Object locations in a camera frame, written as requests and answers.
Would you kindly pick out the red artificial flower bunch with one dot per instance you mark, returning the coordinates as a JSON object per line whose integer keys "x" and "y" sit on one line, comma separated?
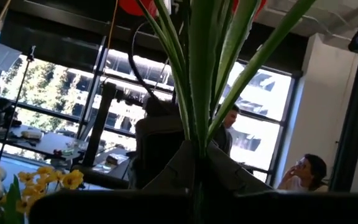
{"x": 202, "y": 77}

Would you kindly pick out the large glass window wall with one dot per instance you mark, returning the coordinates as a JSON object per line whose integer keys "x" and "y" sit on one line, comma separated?
{"x": 259, "y": 93}

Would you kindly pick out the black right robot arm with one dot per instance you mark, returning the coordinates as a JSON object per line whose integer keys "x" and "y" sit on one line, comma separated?
{"x": 157, "y": 146}

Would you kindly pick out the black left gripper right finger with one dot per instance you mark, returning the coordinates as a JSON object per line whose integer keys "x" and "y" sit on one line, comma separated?
{"x": 228, "y": 180}

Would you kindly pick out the thick black desk post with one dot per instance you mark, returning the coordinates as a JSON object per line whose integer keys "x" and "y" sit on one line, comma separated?
{"x": 99, "y": 124}

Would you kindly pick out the black tripod stand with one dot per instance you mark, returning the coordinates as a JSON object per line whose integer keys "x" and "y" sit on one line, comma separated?
{"x": 16, "y": 103}

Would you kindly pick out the dark grey desk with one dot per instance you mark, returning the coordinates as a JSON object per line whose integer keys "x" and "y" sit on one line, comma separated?
{"x": 48, "y": 141}

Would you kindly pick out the person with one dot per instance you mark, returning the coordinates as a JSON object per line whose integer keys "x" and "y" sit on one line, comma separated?
{"x": 225, "y": 133}
{"x": 303, "y": 172}

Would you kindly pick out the black frame post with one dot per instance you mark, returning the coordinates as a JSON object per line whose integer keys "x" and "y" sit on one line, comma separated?
{"x": 353, "y": 124}

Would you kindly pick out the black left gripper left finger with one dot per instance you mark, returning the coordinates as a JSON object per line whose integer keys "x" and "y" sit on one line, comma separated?
{"x": 172, "y": 174}

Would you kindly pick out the yellow artificial flower bunch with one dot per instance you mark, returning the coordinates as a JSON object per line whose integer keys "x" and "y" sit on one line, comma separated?
{"x": 71, "y": 180}

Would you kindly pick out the white box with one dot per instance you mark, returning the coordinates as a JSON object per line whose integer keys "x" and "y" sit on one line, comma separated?
{"x": 32, "y": 134}

